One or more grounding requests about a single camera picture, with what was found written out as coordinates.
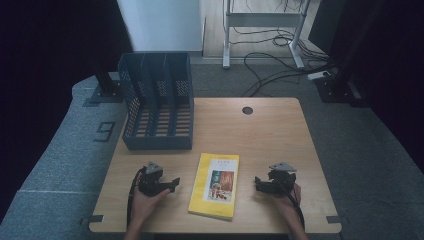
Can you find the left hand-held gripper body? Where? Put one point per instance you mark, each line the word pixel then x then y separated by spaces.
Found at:
pixel 150 183

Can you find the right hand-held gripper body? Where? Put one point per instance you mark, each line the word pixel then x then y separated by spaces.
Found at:
pixel 281 181

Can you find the yellow book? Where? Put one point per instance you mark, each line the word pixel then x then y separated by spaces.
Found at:
pixel 213 186

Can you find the dark perforated file rack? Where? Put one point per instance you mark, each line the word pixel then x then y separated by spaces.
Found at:
pixel 156 140

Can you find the person's right hand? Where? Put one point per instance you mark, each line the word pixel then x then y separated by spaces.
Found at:
pixel 286 205

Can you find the person's left hand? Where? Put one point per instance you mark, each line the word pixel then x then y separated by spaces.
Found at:
pixel 143 206

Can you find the black metal stand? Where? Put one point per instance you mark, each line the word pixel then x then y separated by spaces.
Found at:
pixel 340 88
pixel 106 90

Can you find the white power strip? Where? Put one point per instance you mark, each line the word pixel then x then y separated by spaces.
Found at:
pixel 318 75

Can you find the white panel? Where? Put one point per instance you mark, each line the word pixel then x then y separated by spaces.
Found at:
pixel 163 25

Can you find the dark curtain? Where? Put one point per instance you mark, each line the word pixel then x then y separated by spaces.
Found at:
pixel 396 66
pixel 43 66

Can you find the white metal desk frame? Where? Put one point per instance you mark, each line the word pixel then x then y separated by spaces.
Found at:
pixel 263 19

